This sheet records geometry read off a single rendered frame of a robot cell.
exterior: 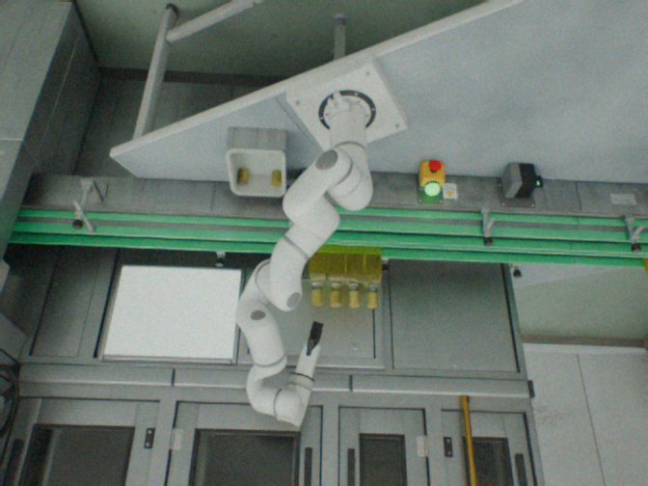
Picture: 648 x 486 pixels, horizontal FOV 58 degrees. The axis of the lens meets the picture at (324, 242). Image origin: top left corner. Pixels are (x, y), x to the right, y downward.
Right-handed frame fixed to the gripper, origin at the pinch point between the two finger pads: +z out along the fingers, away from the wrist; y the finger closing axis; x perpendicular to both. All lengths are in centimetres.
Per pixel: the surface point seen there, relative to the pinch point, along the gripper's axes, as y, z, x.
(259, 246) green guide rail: -3.5, 24.6, 26.7
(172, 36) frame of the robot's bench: 17, 87, 81
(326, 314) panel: -12.5, 11.5, -0.9
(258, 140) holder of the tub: 33, 39, 31
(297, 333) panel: -12.7, 2.6, 6.4
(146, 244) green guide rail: -4, 14, 63
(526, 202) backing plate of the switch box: 17, 56, -52
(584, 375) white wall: -307, 150, -217
